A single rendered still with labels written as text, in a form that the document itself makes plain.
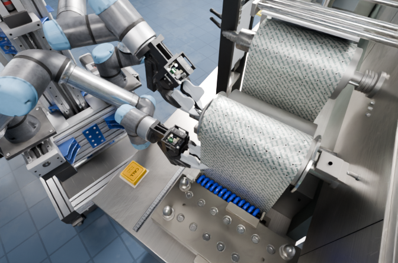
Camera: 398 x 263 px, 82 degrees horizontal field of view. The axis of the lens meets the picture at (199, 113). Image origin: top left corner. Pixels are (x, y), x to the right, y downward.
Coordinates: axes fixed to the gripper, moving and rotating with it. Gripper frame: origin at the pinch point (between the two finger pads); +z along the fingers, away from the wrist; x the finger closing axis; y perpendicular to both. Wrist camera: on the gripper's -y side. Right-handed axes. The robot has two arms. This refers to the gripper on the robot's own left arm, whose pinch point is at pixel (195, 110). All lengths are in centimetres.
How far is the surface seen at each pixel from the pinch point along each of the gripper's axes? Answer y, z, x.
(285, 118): 11.0, 17.9, 13.2
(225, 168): -1.0, 17.5, -4.7
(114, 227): -128, 44, -31
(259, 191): 4.3, 26.8, -4.7
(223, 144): 6.5, 9.1, -4.7
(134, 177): -37.3, 8.5, -16.0
